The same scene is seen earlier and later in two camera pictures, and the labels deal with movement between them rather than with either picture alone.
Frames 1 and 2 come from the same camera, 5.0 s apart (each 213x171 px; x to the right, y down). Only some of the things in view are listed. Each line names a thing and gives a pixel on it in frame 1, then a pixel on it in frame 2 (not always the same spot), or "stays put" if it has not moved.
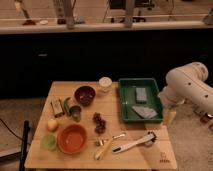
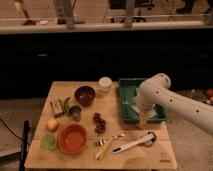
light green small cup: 48,142 stays put
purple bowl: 84,95 stays put
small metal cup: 75,113 stays put
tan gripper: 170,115 to 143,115
